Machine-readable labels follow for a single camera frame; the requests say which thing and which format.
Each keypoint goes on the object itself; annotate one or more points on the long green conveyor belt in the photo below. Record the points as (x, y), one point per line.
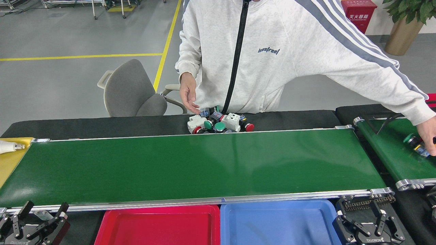
(170, 163)

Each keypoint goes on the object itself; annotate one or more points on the blue plastic tray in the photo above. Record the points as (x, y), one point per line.
(272, 224)

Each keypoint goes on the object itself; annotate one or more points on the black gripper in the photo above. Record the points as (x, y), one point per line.
(17, 242)
(374, 241)

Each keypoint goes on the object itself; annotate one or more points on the person's right hand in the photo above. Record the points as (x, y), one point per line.
(189, 88)

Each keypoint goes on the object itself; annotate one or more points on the potted plant gold pot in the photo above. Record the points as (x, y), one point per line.
(403, 37)

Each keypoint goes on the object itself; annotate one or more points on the person's left hand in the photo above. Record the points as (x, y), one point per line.
(430, 132)

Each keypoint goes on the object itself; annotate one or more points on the green feeder conveyor belt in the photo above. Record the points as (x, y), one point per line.
(388, 149)

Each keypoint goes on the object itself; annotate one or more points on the red parts bin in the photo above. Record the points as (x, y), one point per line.
(432, 100)

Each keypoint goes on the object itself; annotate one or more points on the grey office chair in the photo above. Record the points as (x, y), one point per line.
(129, 88)

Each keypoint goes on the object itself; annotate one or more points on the white light bulb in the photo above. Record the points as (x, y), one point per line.
(6, 147)

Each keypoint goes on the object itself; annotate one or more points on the person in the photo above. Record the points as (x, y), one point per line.
(265, 68)

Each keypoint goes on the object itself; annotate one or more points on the person's left forearm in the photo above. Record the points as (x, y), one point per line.
(391, 81)

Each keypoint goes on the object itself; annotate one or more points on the person's right forearm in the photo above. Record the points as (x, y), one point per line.
(189, 58)

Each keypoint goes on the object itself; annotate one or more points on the yellow bin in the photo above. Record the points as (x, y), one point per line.
(10, 163)

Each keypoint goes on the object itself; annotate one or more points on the white metal equipment rack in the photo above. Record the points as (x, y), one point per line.
(68, 3)

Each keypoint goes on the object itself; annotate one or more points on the red fire extinguisher box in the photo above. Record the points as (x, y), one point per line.
(357, 17)

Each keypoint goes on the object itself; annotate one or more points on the red plastic tray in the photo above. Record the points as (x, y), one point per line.
(153, 228)

